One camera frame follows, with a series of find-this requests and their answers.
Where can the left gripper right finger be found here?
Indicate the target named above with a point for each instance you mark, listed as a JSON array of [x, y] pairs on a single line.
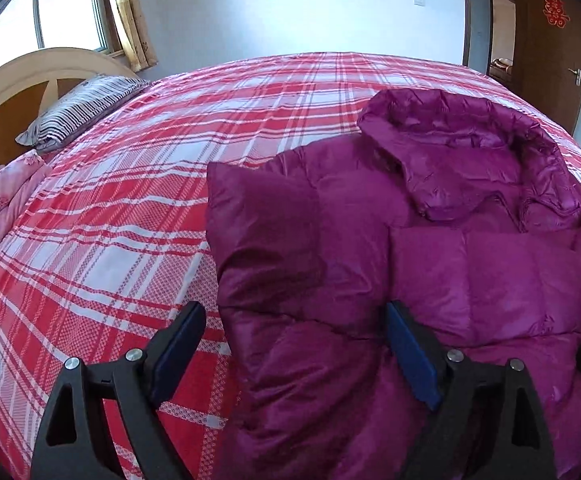
[[485, 420]]

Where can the silver door handle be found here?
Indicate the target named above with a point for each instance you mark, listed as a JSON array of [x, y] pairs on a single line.
[[577, 75]]

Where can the striped grey pillow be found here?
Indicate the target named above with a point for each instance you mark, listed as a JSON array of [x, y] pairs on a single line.
[[78, 110]]

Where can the window with brown frame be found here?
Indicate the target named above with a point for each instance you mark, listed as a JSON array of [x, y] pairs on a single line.
[[30, 25]]

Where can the red double happiness decoration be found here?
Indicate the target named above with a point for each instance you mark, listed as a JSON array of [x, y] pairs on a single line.
[[555, 13]]

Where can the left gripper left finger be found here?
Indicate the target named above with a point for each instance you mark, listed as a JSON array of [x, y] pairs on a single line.
[[74, 440]]

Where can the right yellow curtain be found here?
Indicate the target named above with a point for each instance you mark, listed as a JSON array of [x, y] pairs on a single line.
[[132, 31]]

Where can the magenta quilted down jacket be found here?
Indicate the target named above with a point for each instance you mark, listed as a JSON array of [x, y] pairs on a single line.
[[461, 209]]

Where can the brown wooden door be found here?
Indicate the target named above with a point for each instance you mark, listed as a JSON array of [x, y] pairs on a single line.
[[542, 56]]

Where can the dark brown door frame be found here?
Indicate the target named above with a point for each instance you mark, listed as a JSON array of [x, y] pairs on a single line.
[[490, 29]]

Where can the cream and brown headboard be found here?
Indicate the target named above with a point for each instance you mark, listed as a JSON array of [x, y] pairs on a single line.
[[30, 84]]

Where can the red plaid bed sheet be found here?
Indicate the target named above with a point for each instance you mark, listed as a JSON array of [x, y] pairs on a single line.
[[113, 243]]

